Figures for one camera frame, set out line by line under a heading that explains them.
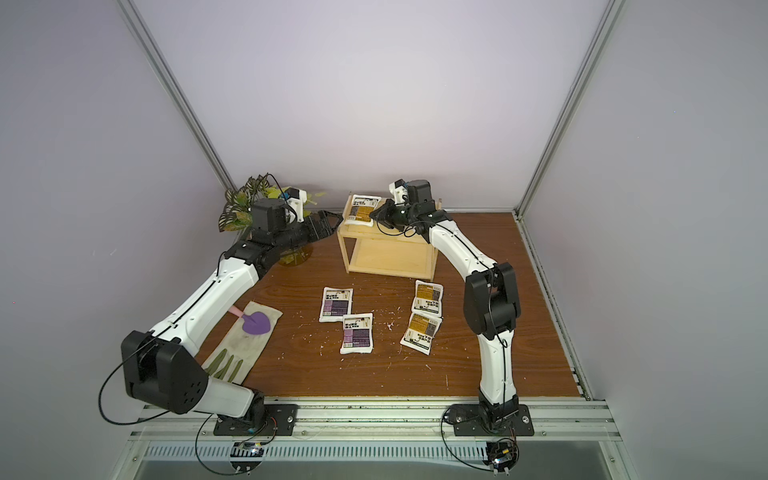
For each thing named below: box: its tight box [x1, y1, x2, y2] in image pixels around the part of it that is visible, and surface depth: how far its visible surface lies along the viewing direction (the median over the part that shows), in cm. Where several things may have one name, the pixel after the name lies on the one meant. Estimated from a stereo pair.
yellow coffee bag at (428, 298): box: [411, 280, 444, 317], surface depth 96 cm
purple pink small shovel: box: [228, 305, 271, 335], surface depth 92 cm
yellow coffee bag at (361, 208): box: [344, 194, 381, 227], surface depth 92 cm
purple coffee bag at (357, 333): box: [340, 312, 374, 355], surface depth 89 cm
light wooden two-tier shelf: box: [336, 192, 439, 281], surface depth 102 cm
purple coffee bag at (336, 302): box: [319, 286, 354, 322], surface depth 96 cm
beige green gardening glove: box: [202, 301, 283, 385], surface depth 87 cm
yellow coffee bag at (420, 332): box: [400, 313, 443, 356], surface depth 89 cm
